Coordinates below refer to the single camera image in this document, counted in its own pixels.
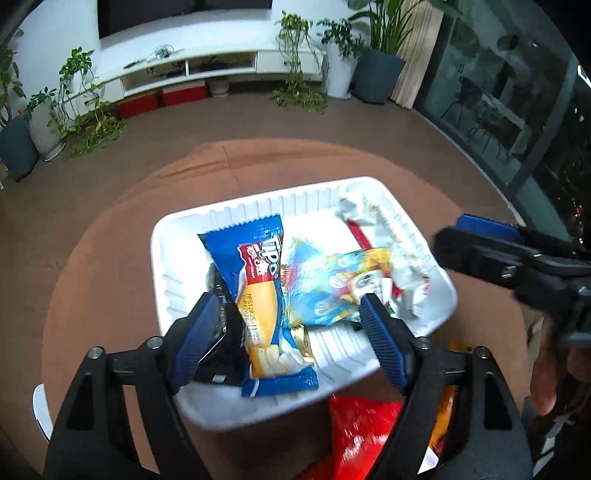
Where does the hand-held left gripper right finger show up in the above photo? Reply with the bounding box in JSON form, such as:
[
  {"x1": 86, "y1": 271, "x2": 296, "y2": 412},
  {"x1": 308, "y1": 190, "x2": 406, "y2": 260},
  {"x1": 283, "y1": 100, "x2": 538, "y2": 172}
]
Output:
[{"x1": 359, "y1": 292, "x2": 536, "y2": 480}]

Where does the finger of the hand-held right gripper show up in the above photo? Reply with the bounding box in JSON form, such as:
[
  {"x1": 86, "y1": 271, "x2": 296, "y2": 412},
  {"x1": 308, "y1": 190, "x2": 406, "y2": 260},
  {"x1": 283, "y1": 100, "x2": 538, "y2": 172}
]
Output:
[
  {"x1": 454, "y1": 213, "x2": 526, "y2": 244},
  {"x1": 431, "y1": 225, "x2": 542, "y2": 292}
]

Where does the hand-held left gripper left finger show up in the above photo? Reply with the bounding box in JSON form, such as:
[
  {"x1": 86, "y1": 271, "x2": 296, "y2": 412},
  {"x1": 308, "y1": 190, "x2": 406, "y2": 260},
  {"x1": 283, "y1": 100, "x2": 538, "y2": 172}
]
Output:
[{"x1": 44, "y1": 292, "x2": 221, "y2": 480}]

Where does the black snack packet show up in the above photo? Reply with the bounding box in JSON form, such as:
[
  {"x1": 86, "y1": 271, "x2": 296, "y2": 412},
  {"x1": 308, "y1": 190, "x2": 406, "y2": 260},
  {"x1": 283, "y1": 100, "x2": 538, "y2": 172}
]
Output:
[{"x1": 191, "y1": 263, "x2": 252, "y2": 386}]

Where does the blue cake packet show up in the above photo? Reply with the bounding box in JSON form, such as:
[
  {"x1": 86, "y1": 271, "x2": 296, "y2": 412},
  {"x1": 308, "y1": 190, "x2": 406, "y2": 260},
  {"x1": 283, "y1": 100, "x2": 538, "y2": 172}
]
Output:
[{"x1": 198, "y1": 213, "x2": 320, "y2": 398}]

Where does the gold snack packet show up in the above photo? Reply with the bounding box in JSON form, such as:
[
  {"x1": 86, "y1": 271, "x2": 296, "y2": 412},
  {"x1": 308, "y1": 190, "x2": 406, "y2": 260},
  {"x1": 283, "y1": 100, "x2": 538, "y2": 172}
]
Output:
[{"x1": 284, "y1": 323, "x2": 315, "y2": 365}]

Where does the light blue cartoon snack bag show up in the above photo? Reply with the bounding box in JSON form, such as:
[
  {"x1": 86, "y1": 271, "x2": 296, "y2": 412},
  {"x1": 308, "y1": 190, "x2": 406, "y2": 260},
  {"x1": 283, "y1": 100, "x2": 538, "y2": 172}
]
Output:
[{"x1": 281, "y1": 237, "x2": 393, "y2": 326}]

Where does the orange snack packet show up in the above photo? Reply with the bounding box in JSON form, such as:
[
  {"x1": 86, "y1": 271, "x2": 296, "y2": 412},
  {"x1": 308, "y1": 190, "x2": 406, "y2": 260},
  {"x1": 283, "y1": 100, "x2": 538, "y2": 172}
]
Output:
[{"x1": 427, "y1": 342, "x2": 474, "y2": 457}]

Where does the white plastic tray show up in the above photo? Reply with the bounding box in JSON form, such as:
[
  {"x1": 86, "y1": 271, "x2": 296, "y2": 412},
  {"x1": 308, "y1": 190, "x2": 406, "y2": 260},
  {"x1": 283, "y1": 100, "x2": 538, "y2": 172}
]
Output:
[{"x1": 150, "y1": 175, "x2": 459, "y2": 432}]

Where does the red and white snack packet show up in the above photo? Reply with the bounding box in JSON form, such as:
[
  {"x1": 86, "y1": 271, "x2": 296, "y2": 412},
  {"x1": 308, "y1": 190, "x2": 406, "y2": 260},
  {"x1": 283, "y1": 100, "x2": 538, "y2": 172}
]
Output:
[{"x1": 346, "y1": 220, "x2": 377, "y2": 252}]

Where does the person's right hand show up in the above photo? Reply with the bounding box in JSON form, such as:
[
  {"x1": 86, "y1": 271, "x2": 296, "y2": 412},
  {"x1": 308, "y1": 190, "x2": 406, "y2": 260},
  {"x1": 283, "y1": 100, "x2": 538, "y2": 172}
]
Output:
[{"x1": 529, "y1": 313, "x2": 591, "y2": 417}]

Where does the glass sliding door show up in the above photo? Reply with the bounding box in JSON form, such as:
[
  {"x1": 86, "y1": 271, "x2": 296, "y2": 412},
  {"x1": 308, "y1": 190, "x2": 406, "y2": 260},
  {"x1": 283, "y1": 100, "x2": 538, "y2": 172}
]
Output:
[{"x1": 413, "y1": 0, "x2": 591, "y2": 241}]

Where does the beige curtain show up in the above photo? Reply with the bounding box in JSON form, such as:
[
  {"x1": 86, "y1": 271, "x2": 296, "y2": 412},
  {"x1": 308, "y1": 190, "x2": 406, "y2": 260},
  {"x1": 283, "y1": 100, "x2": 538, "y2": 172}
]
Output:
[{"x1": 392, "y1": 0, "x2": 446, "y2": 110}]

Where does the broad-leaf plant in blue pot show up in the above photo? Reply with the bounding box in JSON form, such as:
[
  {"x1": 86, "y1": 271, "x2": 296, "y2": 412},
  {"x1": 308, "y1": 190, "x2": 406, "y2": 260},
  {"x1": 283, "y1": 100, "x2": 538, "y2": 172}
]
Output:
[{"x1": 346, "y1": 0, "x2": 462, "y2": 104}]

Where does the plant in smooth white pot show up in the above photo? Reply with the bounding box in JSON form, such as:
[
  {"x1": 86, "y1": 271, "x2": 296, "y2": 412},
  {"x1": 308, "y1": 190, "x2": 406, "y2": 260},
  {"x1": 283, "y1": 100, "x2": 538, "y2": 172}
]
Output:
[{"x1": 316, "y1": 17, "x2": 365, "y2": 99}]

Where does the long trailing vine plant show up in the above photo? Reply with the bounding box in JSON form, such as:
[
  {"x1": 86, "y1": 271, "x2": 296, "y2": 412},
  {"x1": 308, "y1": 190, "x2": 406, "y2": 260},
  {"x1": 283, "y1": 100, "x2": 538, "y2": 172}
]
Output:
[{"x1": 48, "y1": 46, "x2": 127, "y2": 158}]

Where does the small hanging vine plant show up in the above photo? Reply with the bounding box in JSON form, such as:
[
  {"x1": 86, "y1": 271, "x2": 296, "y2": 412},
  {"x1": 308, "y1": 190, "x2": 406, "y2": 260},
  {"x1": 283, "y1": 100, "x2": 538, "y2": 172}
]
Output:
[{"x1": 270, "y1": 11, "x2": 329, "y2": 114}]

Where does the red storage box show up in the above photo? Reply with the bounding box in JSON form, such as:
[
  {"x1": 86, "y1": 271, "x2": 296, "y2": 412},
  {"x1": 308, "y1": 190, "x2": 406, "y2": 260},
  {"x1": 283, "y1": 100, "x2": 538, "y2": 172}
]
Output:
[
  {"x1": 161, "y1": 83, "x2": 207, "y2": 107},
  {"x1": 115, "y1": 92, "x2": 160, "y2": 118}
]

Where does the plant in white ribbed pot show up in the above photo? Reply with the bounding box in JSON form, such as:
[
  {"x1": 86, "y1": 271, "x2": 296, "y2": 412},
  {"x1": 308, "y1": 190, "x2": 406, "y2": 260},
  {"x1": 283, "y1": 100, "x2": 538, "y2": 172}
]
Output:
[{"x1": 24, "y1": 88, "x2": 65, "y2": 161}]

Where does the bushy tree in blue pot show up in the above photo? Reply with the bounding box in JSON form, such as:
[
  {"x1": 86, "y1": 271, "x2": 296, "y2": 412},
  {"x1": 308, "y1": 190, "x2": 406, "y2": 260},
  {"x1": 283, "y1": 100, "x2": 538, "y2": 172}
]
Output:
[{"x1": 0, "y1": 46, "x2": 40, "y2": 182}]

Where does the white television cabinet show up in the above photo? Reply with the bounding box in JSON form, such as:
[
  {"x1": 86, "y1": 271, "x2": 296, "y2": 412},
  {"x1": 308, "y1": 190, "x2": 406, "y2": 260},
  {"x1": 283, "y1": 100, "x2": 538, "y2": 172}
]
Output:
[{"x1": 60, "y1": 39, "x2": 328, "y2": 112}]

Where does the bundle of cables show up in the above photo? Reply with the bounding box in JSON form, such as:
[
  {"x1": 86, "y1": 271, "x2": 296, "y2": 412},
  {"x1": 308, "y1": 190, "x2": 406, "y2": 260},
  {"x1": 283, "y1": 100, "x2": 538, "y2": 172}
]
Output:
[{"x1": 147, "y1": 44, "x2": 185, "y2": 61}]

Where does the wall-mounted black television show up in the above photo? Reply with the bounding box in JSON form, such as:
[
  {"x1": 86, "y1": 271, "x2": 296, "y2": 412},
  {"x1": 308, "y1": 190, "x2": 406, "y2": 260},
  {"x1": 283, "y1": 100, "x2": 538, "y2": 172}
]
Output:
[{"x1": 97, "y1": 0, "x2": 273, "y2": 40}]

